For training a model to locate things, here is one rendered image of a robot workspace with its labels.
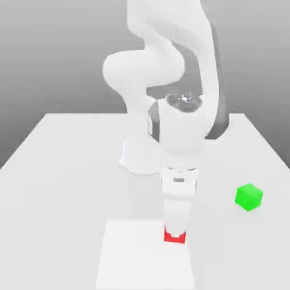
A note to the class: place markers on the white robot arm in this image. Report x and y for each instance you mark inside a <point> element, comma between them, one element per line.
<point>158,63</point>

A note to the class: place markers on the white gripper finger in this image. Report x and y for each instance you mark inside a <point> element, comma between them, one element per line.
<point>176,230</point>

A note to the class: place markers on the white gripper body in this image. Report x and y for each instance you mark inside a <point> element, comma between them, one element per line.
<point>177,210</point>

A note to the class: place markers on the small green cube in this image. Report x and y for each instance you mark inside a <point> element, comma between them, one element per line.
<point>248,197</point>

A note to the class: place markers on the small red cube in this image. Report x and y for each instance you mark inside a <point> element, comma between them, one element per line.
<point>175,240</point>

